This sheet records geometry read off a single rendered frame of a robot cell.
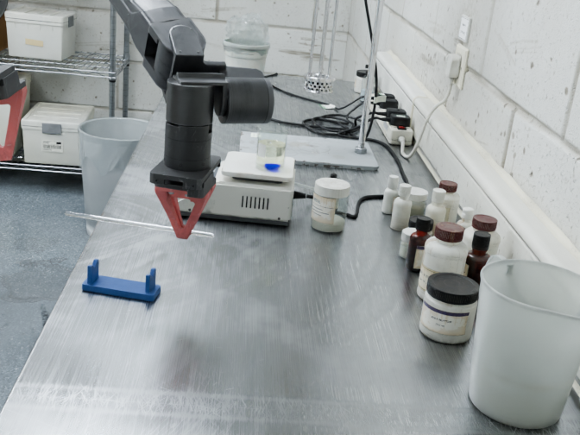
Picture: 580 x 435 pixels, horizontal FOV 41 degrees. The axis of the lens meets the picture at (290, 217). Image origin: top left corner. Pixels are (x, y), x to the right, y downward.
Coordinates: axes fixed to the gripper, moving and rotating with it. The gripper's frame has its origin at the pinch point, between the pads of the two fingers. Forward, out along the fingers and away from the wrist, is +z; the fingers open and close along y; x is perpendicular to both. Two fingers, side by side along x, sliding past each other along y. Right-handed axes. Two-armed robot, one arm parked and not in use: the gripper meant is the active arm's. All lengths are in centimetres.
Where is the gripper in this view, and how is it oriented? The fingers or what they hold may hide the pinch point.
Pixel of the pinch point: (183, 231)
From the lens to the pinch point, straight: 101.6
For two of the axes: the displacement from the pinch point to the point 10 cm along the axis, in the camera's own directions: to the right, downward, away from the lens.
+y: 1.5, -3.5, 9.3
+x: -9.8, -1.5, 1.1
